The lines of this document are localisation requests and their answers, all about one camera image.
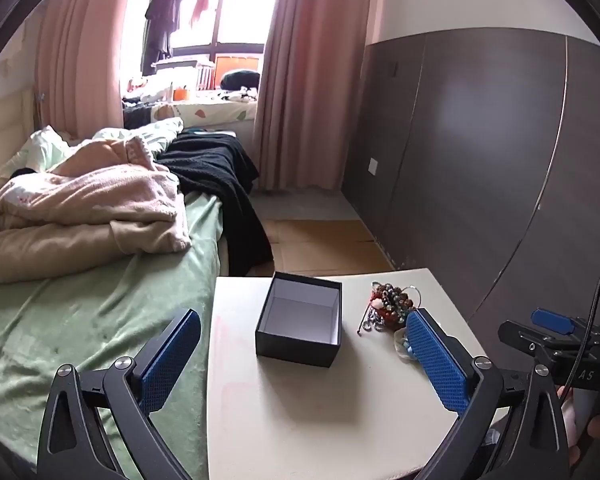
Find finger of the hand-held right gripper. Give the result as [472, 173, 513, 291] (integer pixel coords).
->
[498, 321, 588, 361]
[531, 308, 577, 335]

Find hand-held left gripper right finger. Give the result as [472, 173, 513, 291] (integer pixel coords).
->
[405, 308, 578, 480]

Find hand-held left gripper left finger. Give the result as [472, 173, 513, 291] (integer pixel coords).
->
[37, 308, 202, 480]

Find pile of bead jewelry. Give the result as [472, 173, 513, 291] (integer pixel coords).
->
[367, 281, 423, 363]

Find black box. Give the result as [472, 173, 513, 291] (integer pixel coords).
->
[255, 271, 343, 368]

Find green bed sheet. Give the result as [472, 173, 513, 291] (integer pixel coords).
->
[0, 192, 223, 480]

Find flattened cardboard sheets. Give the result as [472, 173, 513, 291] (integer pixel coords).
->
[261, 216, 397, 277]

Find pink fleece blanket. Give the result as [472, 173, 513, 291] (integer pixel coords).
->
[0, 136, 193, 283]

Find black knitted blanket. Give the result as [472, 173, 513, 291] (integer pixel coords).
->
[155, 130, 276, 277]

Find light green quilt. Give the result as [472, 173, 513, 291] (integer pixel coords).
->
[91, 117, 186, 155]

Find white pillow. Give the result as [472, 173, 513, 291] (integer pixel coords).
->
[0, 126, 73, 193]

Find floral window seat cushion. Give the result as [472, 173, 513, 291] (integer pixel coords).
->
[149, 99, 259, 124]

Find white drying rack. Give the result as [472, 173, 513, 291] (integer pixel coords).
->
[194, 61, 216, 92]

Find beige padded headboard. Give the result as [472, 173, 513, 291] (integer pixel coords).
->
[0, 84, 37, 203]

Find black bag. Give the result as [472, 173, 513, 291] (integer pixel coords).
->
[220, 69, 262, 91]

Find pink curtain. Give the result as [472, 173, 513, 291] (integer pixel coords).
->
[251, 0, 382, 193]
[34, 0, 148, 136]

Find dark hanging garment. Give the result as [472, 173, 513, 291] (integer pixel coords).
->
[140, 0, 187, 77]

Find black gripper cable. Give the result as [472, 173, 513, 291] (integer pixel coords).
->
[569, 255, 600, 388]

